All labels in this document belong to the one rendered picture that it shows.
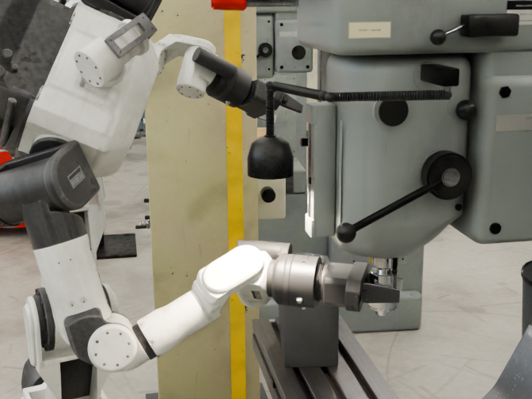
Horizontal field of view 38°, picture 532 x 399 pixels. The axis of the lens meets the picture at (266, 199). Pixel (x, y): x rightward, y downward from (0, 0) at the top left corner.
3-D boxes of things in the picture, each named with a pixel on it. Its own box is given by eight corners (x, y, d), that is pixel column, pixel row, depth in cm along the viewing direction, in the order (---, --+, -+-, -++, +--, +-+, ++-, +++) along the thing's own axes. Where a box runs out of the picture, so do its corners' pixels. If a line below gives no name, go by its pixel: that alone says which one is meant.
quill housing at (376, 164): (349, 271, 115) (354, 55, 107) (316, 232, 135) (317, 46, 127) (469, 263, 119) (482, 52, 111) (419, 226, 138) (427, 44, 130)
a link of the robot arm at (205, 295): (269, 263, 128) (200, 306, 126) (278, 288, 136) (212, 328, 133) (250, 237, 132) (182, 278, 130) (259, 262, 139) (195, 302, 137)
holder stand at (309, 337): (283, 368, 171) (283, 283, 166) (278, 327, 193) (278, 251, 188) (338, 366, 172) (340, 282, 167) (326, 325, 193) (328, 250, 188)
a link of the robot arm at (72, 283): (72, 388, 122) (29, 253, 120) (74, 367, 135) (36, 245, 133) (143, 363, 124) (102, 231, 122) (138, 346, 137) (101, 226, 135)
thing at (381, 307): (375, 313, 127) (376, 283, 125) (363, 303, 131) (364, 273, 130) (401, 310, 128) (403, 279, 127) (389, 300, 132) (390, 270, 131)
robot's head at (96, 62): (68, 70, 128) (77, 43, 120) (112, 39, 133) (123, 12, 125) (96, 100, 128) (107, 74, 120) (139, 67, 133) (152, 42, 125)
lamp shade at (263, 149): (239, 172, 122) (238, 133, 120) (279, 167, 125) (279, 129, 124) (260, 181, 116) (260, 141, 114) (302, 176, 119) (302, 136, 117)
